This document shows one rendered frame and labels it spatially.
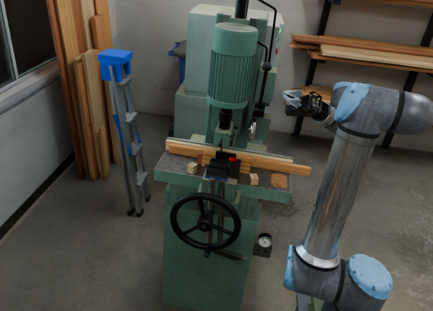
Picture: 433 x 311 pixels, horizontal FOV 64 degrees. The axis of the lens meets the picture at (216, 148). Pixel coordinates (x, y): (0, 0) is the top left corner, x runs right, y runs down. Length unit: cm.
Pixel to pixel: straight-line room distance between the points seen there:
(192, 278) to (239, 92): 102
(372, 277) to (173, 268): 102
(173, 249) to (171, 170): 46
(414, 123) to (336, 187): 27
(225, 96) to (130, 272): 133
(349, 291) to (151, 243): 151
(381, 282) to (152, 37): 323
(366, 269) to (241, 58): 85
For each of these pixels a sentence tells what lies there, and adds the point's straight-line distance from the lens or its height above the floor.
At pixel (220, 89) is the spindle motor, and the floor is 127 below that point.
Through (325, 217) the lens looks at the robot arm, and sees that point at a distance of 113.
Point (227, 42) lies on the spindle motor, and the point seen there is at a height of 146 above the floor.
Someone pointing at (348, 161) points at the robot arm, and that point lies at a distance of 104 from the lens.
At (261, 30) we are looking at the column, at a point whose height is 147.
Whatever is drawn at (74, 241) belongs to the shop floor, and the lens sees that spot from 255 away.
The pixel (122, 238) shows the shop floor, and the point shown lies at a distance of 251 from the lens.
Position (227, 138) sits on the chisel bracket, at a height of 105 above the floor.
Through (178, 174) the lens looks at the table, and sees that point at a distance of 152.
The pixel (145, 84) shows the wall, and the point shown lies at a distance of 405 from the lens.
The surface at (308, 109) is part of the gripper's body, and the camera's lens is 140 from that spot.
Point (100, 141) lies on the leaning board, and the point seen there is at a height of 37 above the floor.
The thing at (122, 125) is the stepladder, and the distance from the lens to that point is 228.
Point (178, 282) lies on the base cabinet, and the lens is 198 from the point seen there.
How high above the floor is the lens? 176
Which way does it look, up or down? 30 degrees down
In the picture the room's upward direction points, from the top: 6 degrees clockwise
